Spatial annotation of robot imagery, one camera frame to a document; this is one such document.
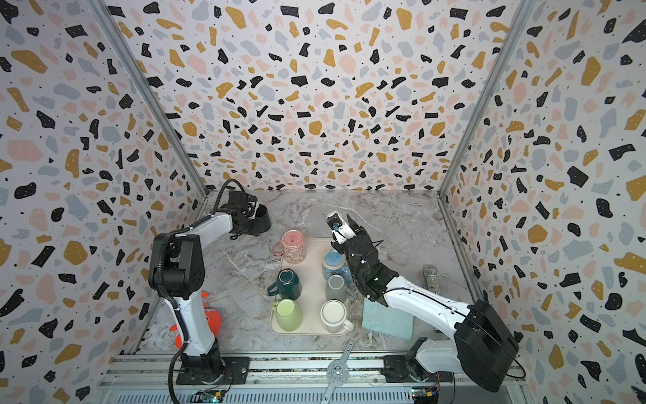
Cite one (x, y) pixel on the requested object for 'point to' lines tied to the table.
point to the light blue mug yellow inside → (333, 263)
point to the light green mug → (288, 316)
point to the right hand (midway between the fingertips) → (343, 213)
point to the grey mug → (336, 288)
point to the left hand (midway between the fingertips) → (256, 222)
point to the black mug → (262, 222)
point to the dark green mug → (287, 286)
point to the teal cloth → (382, 319)
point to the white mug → (333, 315)
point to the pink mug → (292, 247)
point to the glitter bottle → (432, 278)
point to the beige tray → (313, 290)
